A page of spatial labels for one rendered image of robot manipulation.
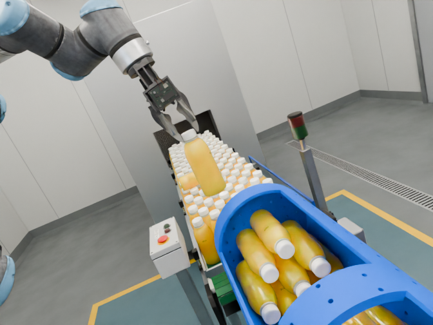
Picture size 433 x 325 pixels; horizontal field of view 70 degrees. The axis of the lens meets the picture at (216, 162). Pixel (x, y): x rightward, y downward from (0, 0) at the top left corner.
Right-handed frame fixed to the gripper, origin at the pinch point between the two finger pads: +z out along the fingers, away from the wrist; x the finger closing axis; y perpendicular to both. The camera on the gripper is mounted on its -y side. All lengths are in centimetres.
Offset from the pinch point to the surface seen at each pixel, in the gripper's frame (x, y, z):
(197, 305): -33, -28, 54
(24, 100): -137, -410, -158
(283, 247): 1.1, 18.2, 31.8
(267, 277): -5.7, 17.2, 35.6
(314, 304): -2, 43, 28
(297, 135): 38, -38, 28
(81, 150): -122, -425, -58
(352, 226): 30, -19, 62
